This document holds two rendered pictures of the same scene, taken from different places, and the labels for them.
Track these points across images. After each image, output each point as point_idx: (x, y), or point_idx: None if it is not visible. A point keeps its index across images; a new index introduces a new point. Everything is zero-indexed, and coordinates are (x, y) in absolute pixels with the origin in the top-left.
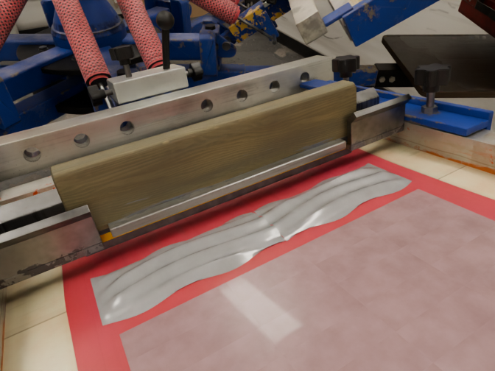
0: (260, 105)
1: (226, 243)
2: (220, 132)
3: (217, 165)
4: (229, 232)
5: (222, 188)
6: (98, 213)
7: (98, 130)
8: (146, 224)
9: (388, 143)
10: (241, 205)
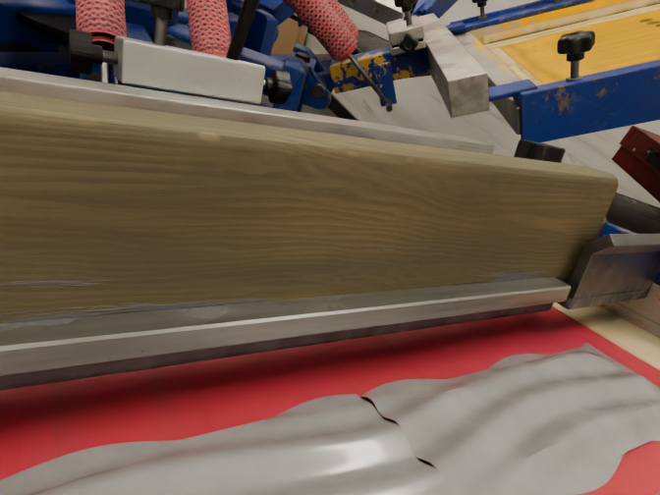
0: (446, 149)
1: None
2: (357, 171)
3: (318, 252)
4: (304, 457)
5: (312, 317)
6: None
7: None
8: (54, 368)
9: (603, 312)
10: (332, 367)
